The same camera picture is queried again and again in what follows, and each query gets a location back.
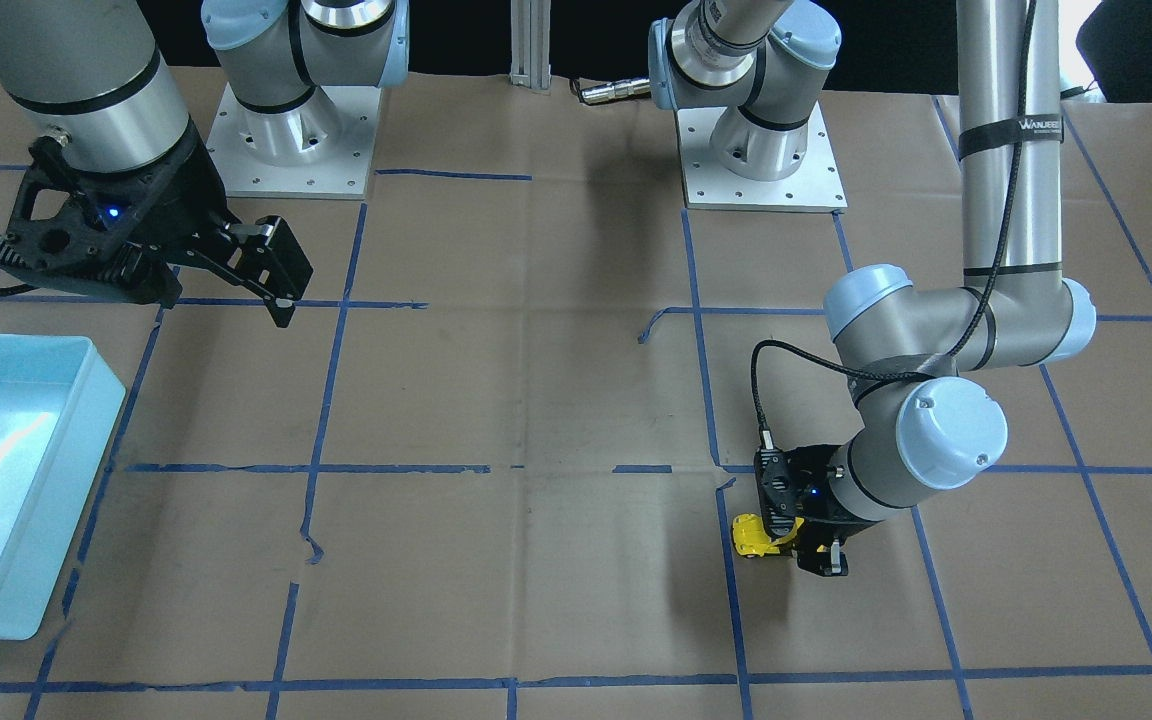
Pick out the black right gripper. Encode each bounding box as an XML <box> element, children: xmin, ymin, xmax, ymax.
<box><xmin>0</xmin><ymin>126</ymin><xmax>314</xmax><ymax>328</ymax></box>

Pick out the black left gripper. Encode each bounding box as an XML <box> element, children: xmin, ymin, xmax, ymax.
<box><xmin>755</xmin><ymin>445</ymin><xmax>852</xmax><ymax>577</ymax></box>

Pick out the yellow beetle toy car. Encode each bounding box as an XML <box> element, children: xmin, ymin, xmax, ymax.
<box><xmin>732</xmin><ymin>511</ymin><xmax>805</xmax><ymax>559</ymax></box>

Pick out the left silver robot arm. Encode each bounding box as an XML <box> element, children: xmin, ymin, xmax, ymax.
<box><xmin>647</xmin><ymin>1</ymin><xmax>1097</xmax><ymax>577</ymax></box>

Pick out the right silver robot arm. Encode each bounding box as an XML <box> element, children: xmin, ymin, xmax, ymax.
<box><xmin>0</xmin><ymin>1</ymin><xmax>410</xmax><ymax>327</ymax></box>

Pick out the light blue plastic bin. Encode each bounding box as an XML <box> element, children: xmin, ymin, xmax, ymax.
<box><xmin>0</xmin><ymin>334</ymin><xmax>126</xmax><ymax>641</ymax></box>

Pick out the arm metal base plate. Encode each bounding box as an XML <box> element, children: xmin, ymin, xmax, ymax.
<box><xmin>675</xmin><ymin>105</ymin><xmax>849</xmax><ymax>213</ymax></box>
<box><xmin>207</xmin><ymin>86</ymin><xmax>382</xmax><ymax>200</ymax></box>

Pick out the aluminium frame post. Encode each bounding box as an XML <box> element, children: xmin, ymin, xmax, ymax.
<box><xmin>509</xmin><ymin>0</ymin><xmax>552</xmax><ymax>94</ymax></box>

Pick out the silver cable connector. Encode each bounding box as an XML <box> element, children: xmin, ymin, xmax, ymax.
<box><xmin>571</xmin><ymin>78</ymin><xmax>652</xmax><ymax>106</ymax></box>

